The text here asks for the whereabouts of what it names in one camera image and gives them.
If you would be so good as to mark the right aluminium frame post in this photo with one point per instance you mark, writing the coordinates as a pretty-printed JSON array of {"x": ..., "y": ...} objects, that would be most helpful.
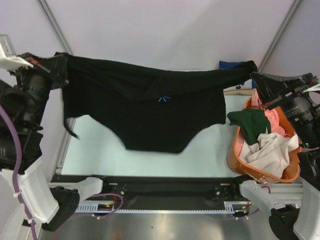
[{"x": 280, "y": 31}]

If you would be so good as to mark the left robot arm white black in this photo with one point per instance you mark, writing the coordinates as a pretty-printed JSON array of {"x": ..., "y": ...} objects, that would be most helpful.
[{"x": 21, "y": 111}]

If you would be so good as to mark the aluminium frame rail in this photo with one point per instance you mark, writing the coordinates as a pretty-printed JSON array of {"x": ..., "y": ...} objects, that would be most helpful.
[{"x": 289, "y": 193}]

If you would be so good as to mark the folded blue Mickey t-shirt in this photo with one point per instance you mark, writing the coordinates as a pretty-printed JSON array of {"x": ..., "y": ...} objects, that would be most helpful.
[{"x": 247, "y": 85}]

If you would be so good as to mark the folded beige t-shirt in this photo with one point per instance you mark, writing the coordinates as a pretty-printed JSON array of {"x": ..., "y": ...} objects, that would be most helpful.
[{"x": 242, "y": 92}]

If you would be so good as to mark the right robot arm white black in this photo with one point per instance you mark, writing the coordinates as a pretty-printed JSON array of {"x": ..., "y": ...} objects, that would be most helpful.
[{"x": 293, "y": 209}]

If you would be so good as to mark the white t-shirt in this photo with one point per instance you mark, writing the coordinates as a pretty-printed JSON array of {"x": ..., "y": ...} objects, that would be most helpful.
[{"x": 270, "y": 154}]

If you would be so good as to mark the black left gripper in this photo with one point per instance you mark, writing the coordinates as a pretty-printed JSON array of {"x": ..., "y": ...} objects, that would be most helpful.
[{"x": 55, "y": 67}]

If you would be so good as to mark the orange plastic basket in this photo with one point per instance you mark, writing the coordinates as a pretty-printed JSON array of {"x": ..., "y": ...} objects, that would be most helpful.
[{"x": 238, "y": 166}]

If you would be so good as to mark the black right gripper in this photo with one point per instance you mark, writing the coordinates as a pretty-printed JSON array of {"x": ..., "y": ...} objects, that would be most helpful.
[{"x": 282, "y": 94}]

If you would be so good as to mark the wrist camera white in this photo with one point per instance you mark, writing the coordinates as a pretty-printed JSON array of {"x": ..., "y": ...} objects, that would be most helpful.
[
  {"x": 314, "y": 87},
  {"x": 7, "y": 55}
]

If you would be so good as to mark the left aluminium frame post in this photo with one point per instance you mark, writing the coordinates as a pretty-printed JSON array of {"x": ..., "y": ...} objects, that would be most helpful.
[{"x": 53, "y": 23}]

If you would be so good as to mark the black t-shirt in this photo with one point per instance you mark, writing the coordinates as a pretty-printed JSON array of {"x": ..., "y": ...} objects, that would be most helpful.
[{"x": 149, "y": 109}]

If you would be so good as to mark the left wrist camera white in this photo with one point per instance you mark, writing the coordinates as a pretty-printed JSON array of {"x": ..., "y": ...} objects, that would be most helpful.
[{"x": 7, "y": 55}]

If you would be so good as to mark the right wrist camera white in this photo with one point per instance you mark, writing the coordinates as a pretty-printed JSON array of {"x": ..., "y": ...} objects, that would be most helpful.
[{"x": 314, "y": 87}]

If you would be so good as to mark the slotted cable duct rail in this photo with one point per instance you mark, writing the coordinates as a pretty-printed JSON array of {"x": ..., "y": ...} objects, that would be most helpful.
[{"x": 106, "y": 207}]

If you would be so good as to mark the aluminium frame post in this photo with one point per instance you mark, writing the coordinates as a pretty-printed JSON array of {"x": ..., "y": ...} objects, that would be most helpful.
[
  {"x": 53, "y": 23},
  {"x": 280, "y": 31}
]

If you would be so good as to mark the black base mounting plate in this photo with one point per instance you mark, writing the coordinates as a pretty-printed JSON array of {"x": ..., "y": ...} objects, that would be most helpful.
[{"x": 144, "y": 189}]

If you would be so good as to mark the pink t-shirt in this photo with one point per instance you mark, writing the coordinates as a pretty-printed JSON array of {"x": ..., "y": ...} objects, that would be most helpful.
[{"x": 272, "y": 115}]

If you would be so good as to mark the dark green t-shirt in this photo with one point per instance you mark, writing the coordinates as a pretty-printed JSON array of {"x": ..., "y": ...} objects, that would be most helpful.
[{"x": 252, "y": 123}]

